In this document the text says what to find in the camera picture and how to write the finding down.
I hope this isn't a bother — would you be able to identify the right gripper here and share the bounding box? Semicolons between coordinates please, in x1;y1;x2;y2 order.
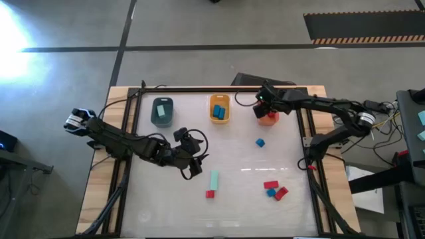
253;86;287;120

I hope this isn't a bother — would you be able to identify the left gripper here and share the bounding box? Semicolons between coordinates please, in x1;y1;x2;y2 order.
154;137;210;177

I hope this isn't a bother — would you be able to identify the long mint rectangular block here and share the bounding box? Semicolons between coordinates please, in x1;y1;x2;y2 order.
210;170;220;191

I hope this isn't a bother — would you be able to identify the orange plastic bin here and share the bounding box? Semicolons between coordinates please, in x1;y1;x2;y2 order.
257;112;280;127

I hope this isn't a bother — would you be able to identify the black computer monitor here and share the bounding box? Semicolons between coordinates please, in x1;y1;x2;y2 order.
230;72;297;87

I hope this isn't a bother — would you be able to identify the yellow plastic bin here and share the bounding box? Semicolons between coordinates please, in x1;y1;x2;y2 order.
209;94;231;125

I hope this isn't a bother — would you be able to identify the dark teal plastic bin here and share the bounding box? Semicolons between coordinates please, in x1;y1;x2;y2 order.
150;96;175;128

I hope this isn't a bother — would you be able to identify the black power strip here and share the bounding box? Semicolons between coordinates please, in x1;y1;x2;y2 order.
363;99;388;114

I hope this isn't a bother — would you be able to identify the black hazard-striped floor mat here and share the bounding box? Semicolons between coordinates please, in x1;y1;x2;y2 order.
303;9;425;45

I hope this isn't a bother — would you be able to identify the black desk crossbar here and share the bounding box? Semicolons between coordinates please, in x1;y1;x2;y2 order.
348;164;416;195

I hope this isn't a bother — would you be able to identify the white paper sheet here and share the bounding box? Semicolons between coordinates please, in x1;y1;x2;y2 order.
345;165;385;214

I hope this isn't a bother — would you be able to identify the dark gray side desk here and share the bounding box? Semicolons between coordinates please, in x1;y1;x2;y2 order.
0;149;54;239
396;88;425;187

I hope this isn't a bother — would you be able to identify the black device blue light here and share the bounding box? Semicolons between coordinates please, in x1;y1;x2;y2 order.
0;130;18;153

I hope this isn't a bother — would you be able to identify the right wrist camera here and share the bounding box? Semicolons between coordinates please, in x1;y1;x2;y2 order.
254;86;271;104

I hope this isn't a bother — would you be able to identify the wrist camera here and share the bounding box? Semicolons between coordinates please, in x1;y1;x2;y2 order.
254;86;271;104
173;127;187;142

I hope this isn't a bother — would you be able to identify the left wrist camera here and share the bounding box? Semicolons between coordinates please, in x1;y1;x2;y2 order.
173;127;187;142

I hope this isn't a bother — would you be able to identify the black aluminium table frame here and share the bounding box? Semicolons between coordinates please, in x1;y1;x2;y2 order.
79;84;363;238

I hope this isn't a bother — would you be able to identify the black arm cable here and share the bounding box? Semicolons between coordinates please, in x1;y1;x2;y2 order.
98;79;169;119

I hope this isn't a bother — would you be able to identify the yellow cable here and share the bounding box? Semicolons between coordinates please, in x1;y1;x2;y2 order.
371;112;401;129

